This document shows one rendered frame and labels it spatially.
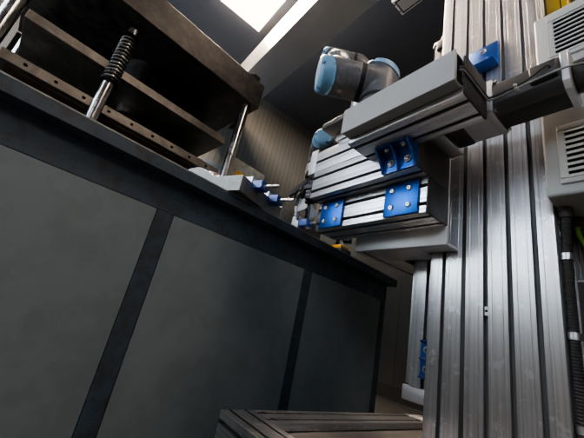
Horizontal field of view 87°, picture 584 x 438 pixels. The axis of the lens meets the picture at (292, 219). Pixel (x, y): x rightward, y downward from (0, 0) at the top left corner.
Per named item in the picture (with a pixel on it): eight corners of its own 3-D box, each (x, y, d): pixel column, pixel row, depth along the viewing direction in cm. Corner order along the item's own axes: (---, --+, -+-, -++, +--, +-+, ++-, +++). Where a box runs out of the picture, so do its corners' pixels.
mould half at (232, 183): (278, 221, 117) (284, 195, 121) (239, 189, 96) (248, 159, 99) (185, 218, 141) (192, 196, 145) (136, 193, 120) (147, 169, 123)
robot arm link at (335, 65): (369, 64, 90) (356, 51, 136) (319, 53, 90) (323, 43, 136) (357, 106, 96) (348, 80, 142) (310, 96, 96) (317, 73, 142)
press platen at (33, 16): (224, 144, 208) (226, 138, 210) (23, 16, 138) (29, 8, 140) (177, 166, 257) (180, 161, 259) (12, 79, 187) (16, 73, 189)
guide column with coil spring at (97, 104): (25, 267, 125) (141, 33, 167) (9, 262, 121) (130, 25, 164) (24, 266, 129) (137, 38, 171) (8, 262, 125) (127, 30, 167)
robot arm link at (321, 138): (343, 130, 119) (337, 146, 130) (315, 124, 119) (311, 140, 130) (341, 148, 117) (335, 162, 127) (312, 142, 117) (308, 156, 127)
